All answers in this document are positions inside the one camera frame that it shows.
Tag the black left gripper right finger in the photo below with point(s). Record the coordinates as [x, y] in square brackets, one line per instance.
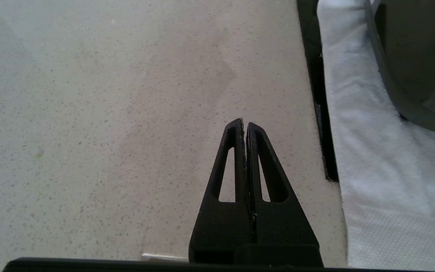
[281, 234]

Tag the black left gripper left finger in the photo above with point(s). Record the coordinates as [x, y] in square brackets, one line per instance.
[221, 234]

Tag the black rice cooker base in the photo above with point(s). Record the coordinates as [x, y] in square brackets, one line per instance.
[421, 56]

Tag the white cloth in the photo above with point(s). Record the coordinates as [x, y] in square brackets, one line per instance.
[383, 181]

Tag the black flat strip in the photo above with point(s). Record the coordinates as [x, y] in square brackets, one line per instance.
[317, 94]

